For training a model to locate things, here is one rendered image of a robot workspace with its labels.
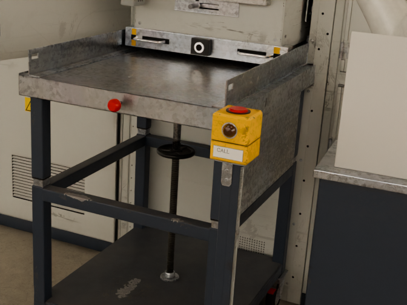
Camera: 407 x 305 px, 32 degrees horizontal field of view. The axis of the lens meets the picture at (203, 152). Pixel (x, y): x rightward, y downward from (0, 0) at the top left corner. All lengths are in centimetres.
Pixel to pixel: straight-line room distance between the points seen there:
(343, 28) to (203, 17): 43
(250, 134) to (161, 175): 120
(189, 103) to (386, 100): 45
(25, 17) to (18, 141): 78
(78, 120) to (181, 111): 102
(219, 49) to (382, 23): 55
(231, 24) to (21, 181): 119
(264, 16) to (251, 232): 80
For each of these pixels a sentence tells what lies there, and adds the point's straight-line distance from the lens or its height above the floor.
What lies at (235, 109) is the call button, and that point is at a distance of 140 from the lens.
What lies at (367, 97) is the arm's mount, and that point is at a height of 92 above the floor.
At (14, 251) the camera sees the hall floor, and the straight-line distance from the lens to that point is 283.
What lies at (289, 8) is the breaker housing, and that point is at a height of 103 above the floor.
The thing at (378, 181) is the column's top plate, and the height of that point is 75.
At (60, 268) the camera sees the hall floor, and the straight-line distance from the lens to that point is 269.
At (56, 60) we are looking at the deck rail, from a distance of 198.
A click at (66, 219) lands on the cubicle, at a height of 11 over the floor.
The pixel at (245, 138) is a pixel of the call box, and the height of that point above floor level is 86.
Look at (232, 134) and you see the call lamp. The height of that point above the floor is 87.
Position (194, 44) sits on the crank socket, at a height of 90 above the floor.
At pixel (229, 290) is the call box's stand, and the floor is 51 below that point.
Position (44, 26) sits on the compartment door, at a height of 92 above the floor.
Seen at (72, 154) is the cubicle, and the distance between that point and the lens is 271.
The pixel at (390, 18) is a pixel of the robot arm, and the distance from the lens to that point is 181.
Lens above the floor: 126
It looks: 18 degrees down
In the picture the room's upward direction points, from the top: 4 degrees clockwise
